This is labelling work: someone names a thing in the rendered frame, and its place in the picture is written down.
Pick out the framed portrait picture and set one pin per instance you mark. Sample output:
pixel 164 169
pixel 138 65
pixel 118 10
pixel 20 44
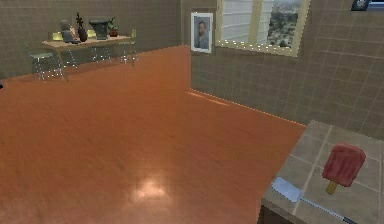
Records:
pixel 201 32

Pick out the red ice lolly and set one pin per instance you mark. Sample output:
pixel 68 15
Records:
pixel 343 164

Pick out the dark framed wall picture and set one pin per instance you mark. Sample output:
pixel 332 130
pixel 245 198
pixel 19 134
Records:
pixel 360 4

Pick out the green metal chair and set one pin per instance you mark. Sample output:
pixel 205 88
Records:
pixel 42 56
pixel 129 42

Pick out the metal spatula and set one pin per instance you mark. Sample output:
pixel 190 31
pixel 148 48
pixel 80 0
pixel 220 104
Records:
pixel 287 189

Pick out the dark green bowl planter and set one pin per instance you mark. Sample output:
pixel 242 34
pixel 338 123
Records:
pixel 99 28

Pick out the cream framed window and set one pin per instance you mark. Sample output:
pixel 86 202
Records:
pixel 260 24

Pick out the potted green house plant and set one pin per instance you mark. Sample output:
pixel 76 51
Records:
pixel 113 28

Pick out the wooden dining table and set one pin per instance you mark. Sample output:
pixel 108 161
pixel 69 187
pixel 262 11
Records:
pixel 87 42

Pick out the grey stone bust statue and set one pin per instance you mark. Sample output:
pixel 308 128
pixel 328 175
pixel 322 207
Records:
pixel 67 32

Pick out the dark vase with twigs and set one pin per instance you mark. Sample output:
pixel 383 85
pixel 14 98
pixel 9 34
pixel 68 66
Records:
pixel 82 32

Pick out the tiled kitchen counter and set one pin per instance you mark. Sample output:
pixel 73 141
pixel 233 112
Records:
pixel 333 186

